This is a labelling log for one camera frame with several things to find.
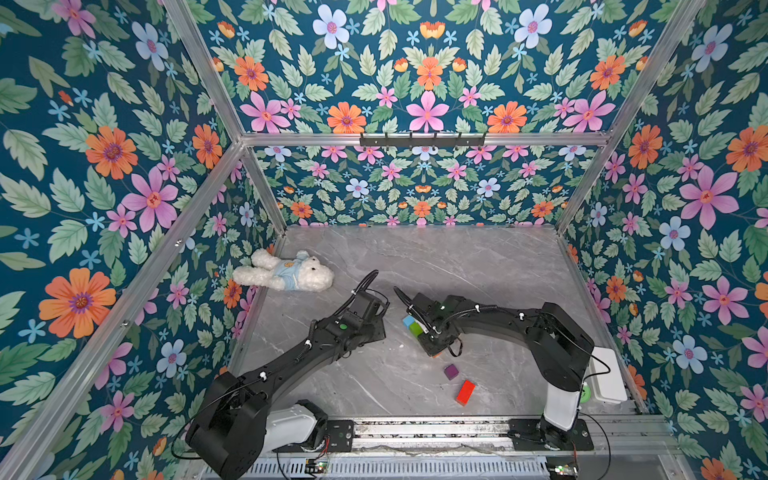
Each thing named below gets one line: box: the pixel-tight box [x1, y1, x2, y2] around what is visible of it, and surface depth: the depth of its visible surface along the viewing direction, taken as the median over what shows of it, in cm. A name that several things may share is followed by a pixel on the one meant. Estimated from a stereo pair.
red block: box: [456, 380, 476, 406], surface depth 81 cm
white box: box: [590, 347, 627, 404], surface depth 79 cm
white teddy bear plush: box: [233, 248, 335, 292], surface depth 97 cm
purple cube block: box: [444, 364, 459, 380], surface depth 85 cm
